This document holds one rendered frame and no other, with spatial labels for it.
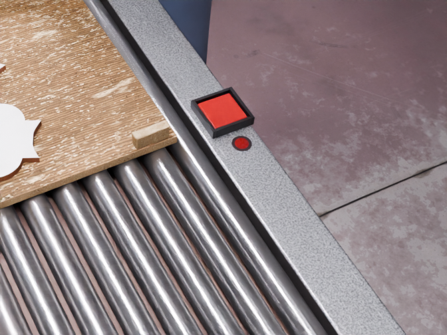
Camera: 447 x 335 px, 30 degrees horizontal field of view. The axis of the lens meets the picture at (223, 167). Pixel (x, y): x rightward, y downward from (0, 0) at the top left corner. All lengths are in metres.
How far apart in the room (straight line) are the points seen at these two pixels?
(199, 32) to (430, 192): 0.89
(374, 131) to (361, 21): 0.52
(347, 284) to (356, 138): 1.46
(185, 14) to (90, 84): 0.69
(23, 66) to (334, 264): 0.59
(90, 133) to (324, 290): 0.42
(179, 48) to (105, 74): 0.15
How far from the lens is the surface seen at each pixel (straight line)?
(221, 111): 1.34
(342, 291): 1.18
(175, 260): 1.18
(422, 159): 2.62
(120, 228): 1.20
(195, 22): 2.04
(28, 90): 1.36
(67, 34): 1.45
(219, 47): 2.82
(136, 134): 1.25
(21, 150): 1.26
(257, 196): 1.25
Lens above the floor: 1.91
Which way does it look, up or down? 51 degrees down
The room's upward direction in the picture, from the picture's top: 7 degrees clockwise
